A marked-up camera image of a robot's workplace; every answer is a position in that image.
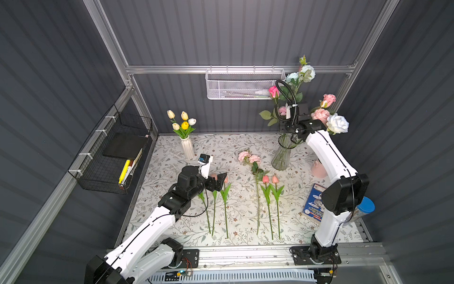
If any light pink tulip stem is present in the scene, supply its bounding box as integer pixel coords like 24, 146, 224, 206
212, 189, 218, 237

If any peach pink tulip stem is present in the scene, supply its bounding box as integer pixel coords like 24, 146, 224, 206
221, 177, 231, 239

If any pink carnation branch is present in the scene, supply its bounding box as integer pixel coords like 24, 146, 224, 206
238, 150, 267, 235

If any white ribbed ceramic vase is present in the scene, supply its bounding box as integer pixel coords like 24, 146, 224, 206
181, 137, 195, 160

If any dark pink tulip stem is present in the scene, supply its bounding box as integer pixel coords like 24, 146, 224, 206
261, 175, 274, 240

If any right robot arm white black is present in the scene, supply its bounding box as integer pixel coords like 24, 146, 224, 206
286, 103, 370, 265

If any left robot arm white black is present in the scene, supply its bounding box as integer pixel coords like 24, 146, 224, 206
83, 164, 227, 284

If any clear glass vase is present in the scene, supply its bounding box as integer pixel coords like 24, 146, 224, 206
271, 134, 297, 170

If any rose bouquet in glass vase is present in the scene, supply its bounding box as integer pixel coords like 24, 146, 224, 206
258, 54, 350, 143

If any tulip bouquet in vase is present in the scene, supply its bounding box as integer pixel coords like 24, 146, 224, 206
167, 110, 197, 139

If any pink pen holder cup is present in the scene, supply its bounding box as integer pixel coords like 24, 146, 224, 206
311, 160, 327, 179

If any blue printed card pack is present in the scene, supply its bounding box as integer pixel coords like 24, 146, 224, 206
302, 183, 326, 222

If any yellow marker in basket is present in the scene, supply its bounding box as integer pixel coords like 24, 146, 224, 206
118, 160, 131, 185

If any black notebook in basket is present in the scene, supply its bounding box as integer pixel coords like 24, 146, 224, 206
102, 133, 148, 160

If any clear jar blue lid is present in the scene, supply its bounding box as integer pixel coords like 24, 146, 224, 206
347, 196, 375, 222

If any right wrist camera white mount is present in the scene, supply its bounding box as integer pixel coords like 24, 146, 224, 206
286, 104, 292, 121

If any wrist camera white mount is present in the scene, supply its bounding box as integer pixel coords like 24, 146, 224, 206
286, 104, 292, 121
198, 154, 214, 179

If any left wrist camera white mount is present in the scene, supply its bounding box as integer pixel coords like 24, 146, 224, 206
198, 154, 214, 179

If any white wire mesh basket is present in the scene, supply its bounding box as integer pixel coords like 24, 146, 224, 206
205, 67, 286, 100

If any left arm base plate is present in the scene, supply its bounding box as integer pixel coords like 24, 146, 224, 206
176, 249, 200, 269

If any black wire wall basket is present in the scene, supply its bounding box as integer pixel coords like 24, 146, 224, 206
68, 107, 153, 195

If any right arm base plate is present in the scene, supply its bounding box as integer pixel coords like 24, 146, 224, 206
289, 245, 342, 266

